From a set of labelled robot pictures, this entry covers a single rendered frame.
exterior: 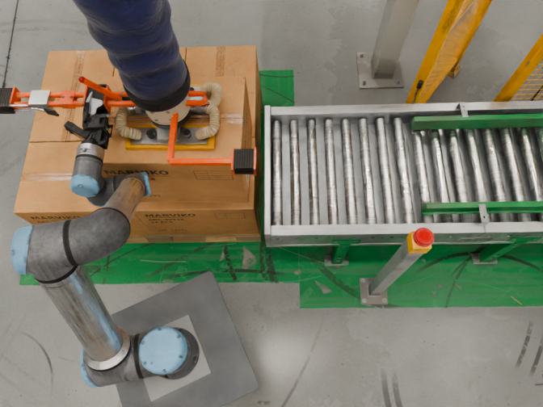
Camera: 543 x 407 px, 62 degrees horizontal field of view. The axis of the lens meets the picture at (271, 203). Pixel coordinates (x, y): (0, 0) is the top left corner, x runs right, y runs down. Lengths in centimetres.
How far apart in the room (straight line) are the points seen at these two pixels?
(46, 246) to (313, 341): 173
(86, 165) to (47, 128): 109
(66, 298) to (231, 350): 76
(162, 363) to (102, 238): 57
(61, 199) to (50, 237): 129
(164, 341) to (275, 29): 251
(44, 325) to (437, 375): 219
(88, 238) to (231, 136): 79
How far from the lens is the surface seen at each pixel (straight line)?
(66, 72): 287
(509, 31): 380
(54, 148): 262
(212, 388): 185
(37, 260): 120
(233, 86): 188
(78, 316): 138
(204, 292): 188
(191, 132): 176
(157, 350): 159
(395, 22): 287
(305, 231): 208
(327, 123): 238
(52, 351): 289
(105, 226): 118
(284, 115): 235
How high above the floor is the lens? 257
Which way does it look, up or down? 68 degrees down
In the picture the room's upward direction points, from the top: 6 degrees counter-clockwise
